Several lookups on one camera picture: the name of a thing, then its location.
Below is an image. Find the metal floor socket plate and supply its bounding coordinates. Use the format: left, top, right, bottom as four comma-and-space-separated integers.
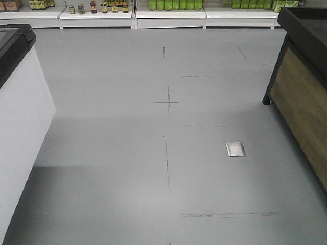
225, 142, 246, 157

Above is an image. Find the white chest freezer black lid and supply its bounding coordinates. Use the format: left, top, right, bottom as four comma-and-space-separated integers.
1, 24, 56, 240

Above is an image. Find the white supermarket shelving unit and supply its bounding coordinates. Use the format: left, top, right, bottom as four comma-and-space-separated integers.
0, 0, 299, 30

